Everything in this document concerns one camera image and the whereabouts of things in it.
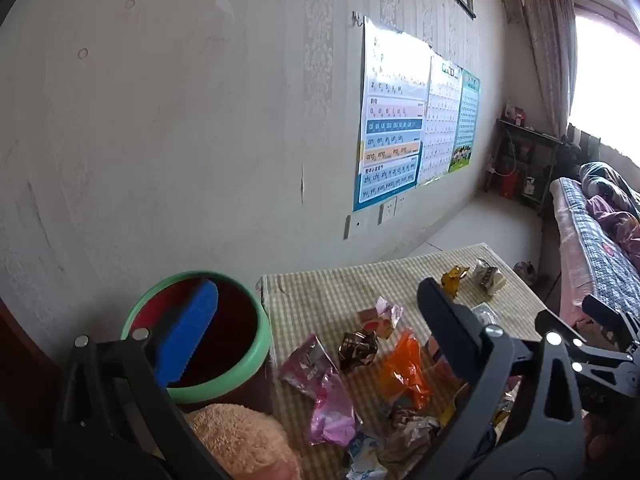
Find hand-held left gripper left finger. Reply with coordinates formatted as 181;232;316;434
52;279;231;480

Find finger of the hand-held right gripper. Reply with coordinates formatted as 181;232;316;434
575;347;640;398
581;295;640;343

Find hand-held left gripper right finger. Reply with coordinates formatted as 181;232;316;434
416;276;587;480

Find yellow snack wrapper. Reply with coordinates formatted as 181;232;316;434
441;265;472;294

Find red bucket with green rim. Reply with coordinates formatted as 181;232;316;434
120;270;273;413

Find silver white wrapper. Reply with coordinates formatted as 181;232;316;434
471;258;507;302

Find clear plastic wrapper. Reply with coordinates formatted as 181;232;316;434
470;303;502;329

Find small pink white wrapper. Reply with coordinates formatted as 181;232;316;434
356;296;404;334

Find orange plastic wrapper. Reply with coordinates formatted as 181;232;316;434
376;330;434;411

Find bed with checked cover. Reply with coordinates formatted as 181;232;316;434
549;176;640;328

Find brown crumpled wrapper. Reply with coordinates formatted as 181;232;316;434
339;330;379;374

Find purple grey quilt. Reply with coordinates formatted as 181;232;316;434
579;161;640;267

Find peach fleece fabric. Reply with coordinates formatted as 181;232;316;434
184;402;303;480

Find checked tablecloth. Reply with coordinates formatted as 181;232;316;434
257;242;566;480

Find large pink snack wrapper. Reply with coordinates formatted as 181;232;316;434
278;334;363;447

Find red container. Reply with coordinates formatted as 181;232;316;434
497;170;522;199

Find blue white wrapper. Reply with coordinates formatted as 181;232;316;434
341;431;389;480

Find dark metal shelf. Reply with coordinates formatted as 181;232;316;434
486;116;564;217

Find window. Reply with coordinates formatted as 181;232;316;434
569;7;640;161

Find pink patterned curtain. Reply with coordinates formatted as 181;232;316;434
519;0;577;137

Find white wall switch plate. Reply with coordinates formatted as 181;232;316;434
343;211;369;240

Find white table wall poster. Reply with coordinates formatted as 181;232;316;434
417;52;462;185

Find green blue wall poster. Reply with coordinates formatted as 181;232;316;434
448;67;481;175

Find blue letter wall poster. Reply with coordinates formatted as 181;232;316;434
352;16;432;212

